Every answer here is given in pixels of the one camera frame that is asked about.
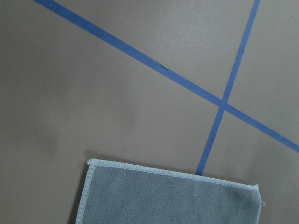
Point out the pink towel with grey back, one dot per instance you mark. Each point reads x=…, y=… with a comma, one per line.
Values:
x=122, y=193

